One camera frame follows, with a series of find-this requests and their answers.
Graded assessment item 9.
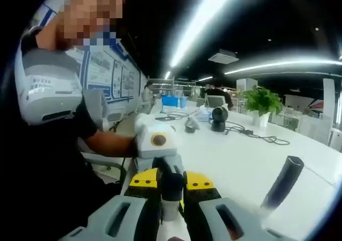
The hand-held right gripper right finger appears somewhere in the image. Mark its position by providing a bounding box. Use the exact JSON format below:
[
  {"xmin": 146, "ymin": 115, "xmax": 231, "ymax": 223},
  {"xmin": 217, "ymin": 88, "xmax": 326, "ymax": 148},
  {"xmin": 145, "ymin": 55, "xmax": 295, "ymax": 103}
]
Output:
[{"xmin": 183, "ymin": 170, "xmax": 294, "ymax": 241}]

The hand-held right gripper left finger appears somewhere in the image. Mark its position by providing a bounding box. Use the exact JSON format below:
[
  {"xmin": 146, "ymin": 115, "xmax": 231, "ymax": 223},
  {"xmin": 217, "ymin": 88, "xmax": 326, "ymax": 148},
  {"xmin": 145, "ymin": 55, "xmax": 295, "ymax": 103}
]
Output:
[{"xmin": 60, "ymin": 167, "xmax": 162, "ymax": 241}]

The short bottle's black cap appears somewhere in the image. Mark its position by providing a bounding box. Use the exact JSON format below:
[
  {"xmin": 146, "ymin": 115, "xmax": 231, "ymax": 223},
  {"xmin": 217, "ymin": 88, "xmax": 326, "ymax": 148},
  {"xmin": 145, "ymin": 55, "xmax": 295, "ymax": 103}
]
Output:
[{"xmin": 161, "ymin": 172, "xmax": 184, "ymax": 202}]

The tall cosmetic bottle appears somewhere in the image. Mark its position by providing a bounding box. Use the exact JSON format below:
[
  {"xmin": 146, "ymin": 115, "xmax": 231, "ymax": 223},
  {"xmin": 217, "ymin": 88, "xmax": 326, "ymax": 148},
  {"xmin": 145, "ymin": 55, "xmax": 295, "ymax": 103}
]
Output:
[{"xmin": 260, "ymin": 155, "xmax": 305, "ymax": 213}]

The person's left hand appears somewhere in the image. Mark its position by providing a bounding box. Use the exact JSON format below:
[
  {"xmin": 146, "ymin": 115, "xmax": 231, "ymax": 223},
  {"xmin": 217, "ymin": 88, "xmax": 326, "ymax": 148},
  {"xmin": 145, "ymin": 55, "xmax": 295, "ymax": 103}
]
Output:
[{"xmin": 130, "ymin": 135, "xmax": 140, "ymax": 159}]

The dark object in plastic wrap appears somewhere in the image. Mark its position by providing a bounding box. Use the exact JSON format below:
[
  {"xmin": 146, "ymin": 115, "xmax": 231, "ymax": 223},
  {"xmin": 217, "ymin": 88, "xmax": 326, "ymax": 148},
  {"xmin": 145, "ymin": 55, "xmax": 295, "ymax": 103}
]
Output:
[{"xmin": 184, "ymin": 116, "xmax": 200, "ymax": 134}]

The blue storage box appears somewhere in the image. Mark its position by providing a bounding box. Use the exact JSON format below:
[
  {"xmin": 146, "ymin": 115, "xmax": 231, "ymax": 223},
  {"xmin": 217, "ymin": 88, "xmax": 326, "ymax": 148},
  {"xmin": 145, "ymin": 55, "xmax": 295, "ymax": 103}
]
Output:
[{"xmin": 161, "ymin": 96, "xmax": 179, "ymax": 108}]

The clear plastic bag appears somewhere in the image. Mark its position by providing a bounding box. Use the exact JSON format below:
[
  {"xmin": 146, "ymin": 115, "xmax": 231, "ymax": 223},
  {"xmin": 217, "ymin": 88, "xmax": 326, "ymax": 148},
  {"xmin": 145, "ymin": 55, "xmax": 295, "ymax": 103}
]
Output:
[{"xmin": 191, "ymin": 109, "xmax": 213, "ymax": 123}]

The metal shelf rack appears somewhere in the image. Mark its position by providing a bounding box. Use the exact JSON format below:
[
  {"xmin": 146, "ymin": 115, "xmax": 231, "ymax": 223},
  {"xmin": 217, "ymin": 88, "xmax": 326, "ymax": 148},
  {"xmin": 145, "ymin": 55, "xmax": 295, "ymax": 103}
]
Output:
[{"xmin": 146, "ymin": 76, "xmax": 200, "ymax": 99}]

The person in black shirt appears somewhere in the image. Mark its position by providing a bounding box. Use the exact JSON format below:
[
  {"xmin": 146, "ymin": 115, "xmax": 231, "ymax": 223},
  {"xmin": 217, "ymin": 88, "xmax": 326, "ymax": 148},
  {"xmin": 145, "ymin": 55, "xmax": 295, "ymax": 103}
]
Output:
[{"xmin": 0, "ymin": 96, "xmax": 123, "ymax": 241}]

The green potted plant white pot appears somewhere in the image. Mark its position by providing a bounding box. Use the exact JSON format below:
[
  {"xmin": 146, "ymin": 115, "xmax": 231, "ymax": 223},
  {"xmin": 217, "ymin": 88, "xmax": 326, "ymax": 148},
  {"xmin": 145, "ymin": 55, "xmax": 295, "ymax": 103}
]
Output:
[{"xmin": 240, "ymin": 85, "xmax": 283, "ymax": 127}]

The white chest device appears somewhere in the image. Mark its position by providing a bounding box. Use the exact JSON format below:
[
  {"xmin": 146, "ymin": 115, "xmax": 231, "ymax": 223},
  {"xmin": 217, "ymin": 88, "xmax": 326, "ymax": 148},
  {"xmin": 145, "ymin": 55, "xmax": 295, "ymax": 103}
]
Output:
[{"xmin": 13, "ymin": 48, "xmax": 84, "ymax": 126}]

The ceiling air conditioner unit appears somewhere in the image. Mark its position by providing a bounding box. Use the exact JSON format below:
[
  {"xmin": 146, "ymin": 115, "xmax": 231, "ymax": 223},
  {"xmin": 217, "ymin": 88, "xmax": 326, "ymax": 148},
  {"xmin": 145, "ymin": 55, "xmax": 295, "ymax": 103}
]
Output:
[{"xmin": 207, "ymin": 49, "xmax": 240, "ymax": 65}]

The group of white office chairs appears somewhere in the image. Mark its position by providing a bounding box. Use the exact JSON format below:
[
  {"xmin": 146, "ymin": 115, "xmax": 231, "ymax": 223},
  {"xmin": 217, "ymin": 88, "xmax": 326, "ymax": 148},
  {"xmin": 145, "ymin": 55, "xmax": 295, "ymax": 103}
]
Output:
[{"xmin": 277, "ymin": 104, "xmax": 342, "ymax": 149}]

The long ceiling light strip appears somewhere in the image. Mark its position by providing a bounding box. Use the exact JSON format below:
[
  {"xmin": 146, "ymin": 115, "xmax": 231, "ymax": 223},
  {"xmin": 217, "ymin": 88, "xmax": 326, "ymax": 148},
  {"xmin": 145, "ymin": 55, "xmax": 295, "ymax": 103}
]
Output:
[
  {"xmin": 223, "ymin": 59, "xmax": 342, "ymax": 76},
  {"xmin": 169, "ymin": 0, "xmax": 243, "ymax": 68}
]

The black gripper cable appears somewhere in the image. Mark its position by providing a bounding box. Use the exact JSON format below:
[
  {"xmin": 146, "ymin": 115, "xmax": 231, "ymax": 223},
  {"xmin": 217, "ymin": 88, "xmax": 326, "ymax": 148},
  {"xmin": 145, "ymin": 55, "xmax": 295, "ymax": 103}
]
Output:
[{"xmin": 120, "ymin": 157, "xmax": 128, "ymax": 184}]

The thin black cable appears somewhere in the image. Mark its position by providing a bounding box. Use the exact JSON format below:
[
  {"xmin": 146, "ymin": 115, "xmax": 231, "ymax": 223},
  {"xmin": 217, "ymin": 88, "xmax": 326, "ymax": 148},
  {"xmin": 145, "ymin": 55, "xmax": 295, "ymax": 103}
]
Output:
[{"xmin": 154, "ymin": 111, "xmax": 189, "ymax": 122}]

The blue and white wall poster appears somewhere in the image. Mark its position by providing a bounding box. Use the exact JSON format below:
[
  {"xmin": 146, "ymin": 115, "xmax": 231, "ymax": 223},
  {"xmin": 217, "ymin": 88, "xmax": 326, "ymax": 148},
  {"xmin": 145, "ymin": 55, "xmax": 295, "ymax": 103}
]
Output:
[{"xmin": 33, "ymin": 0, "xmax": 148, "ymax": 110}]

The long black cable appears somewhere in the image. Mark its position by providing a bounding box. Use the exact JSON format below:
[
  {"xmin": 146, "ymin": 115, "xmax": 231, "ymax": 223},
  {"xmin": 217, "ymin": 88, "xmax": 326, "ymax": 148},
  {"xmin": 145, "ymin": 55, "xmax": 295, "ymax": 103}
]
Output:
[{"xmin": 224, "ymin": 123, "xmax": 291, "ymax": 146}]

